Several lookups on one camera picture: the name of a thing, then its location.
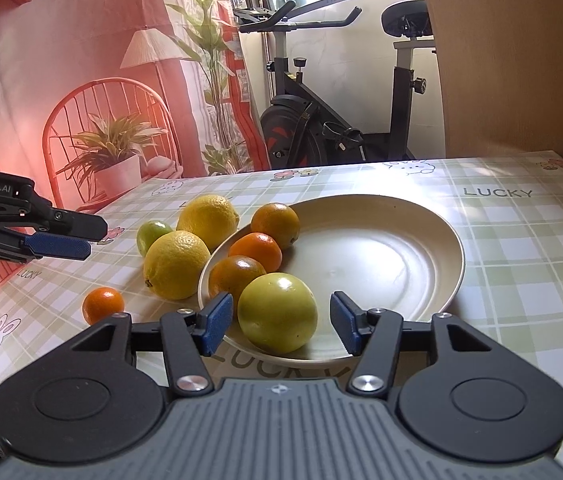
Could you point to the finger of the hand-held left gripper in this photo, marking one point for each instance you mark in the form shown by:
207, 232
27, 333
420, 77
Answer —
76, 225
56, 246

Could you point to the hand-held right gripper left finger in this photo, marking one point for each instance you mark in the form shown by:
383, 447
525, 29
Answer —
216, 322

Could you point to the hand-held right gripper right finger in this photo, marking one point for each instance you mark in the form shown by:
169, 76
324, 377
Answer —
345, 322

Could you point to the small orange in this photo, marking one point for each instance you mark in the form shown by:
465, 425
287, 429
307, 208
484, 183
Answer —
256, 251
275, 224
104, 305
234, 277

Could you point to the large yellow-green citrus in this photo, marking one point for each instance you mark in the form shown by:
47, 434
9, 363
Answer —
277, 312

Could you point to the cream round plate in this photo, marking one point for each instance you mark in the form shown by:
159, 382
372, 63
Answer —
376, 260

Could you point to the yellow lemon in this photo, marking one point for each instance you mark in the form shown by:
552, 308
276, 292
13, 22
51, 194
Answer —
176, 265
209, 222

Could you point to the small green lime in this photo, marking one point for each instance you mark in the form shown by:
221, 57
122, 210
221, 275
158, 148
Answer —
154, 235

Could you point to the green plaid bunny tablecloth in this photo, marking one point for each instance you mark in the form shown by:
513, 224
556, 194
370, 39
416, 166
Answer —
511, 260

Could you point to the pink printed backdrop cloth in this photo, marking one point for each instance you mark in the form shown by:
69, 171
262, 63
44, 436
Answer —
86, 35

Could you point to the black exercise bike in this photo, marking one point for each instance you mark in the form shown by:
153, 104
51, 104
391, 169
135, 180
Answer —
301, 125

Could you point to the metal pole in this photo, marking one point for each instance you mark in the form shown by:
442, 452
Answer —
265, 50

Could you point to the wooden board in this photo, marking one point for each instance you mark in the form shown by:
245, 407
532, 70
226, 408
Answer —
501, 60

